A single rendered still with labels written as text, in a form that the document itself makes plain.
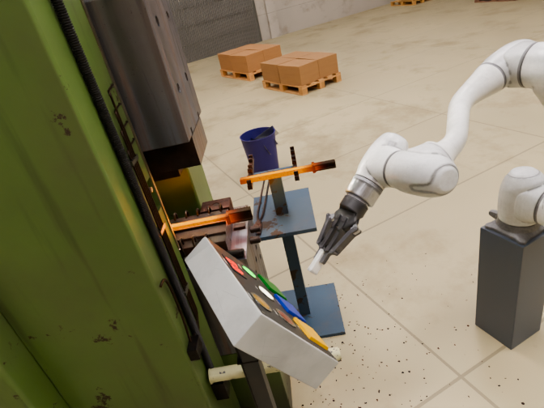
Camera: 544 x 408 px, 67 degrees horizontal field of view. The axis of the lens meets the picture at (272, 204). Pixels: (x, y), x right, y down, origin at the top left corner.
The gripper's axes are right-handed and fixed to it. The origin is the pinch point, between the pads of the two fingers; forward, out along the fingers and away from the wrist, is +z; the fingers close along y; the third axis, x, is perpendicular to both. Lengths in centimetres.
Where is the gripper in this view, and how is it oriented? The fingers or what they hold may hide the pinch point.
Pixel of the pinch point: (318, 261)
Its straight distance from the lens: 115.7
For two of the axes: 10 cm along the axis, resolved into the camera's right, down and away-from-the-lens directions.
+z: -5.4, 8.4, -0.5
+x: -6.5, -4.5, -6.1
